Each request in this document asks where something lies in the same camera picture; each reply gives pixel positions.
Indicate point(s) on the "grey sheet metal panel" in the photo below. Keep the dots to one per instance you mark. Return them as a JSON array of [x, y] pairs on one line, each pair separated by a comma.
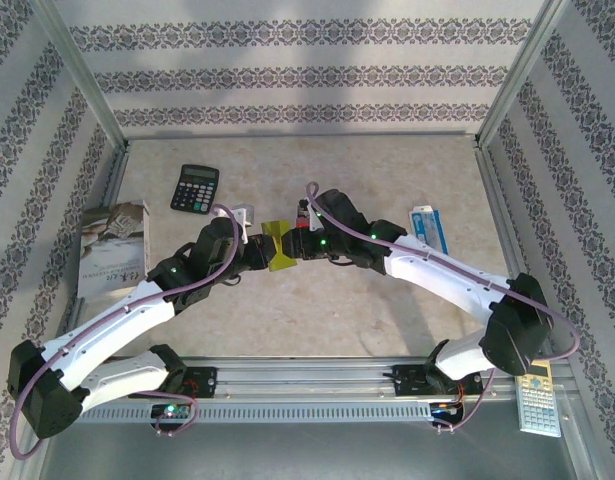
[[307, 455]]

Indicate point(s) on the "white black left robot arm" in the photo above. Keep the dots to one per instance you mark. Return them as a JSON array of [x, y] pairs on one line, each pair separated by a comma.
[[112, 330]]

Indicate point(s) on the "small controller board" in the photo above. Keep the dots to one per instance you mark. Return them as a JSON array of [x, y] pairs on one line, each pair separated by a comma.
[[169, 411], [444, 410]]

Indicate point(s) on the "white paperback book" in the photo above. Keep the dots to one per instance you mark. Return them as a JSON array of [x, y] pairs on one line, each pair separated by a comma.
[[112, 235]]

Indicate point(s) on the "aluminium cross rail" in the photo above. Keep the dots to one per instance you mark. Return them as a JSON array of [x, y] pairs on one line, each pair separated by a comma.
[[307, 135]]

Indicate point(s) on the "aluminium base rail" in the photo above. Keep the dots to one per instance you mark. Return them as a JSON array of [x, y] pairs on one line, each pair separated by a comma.
[[307, 380]]

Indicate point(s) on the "gold scientific calculator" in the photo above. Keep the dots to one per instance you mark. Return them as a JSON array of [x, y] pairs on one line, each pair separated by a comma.
[[539, 405]]

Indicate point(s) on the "red card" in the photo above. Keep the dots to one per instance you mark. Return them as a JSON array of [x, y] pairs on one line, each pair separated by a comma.
[[303, 217]]

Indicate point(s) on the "aluminium side rail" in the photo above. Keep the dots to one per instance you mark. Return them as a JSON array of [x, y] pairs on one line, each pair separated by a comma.
[[499, 200], [114, 175]]

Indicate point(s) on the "clear plastic card case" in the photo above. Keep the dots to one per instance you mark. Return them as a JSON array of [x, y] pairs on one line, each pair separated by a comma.
[[276, 230]]

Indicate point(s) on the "aluminium frame post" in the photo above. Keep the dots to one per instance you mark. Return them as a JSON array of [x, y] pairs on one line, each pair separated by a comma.
[[82, 75], [522, 75]]

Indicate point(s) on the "black desktop calculator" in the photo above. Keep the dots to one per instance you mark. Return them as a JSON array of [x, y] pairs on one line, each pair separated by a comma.
[[194, 189]]

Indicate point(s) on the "blue white packet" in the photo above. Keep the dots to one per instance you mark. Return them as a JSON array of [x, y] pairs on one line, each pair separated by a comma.
[[429, 227]]

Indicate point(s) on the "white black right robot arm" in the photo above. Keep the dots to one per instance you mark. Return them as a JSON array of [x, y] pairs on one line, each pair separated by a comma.
[[447, 280]]

